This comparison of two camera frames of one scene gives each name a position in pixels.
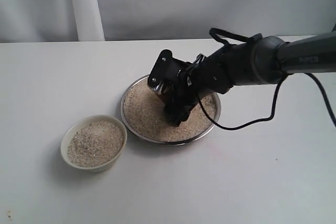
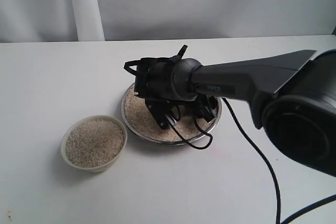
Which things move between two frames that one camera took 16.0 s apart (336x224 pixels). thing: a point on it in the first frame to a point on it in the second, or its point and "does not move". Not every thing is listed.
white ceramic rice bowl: x=93 y=142 does not move
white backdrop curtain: x=48 y=7 does not move
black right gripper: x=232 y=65 to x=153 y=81
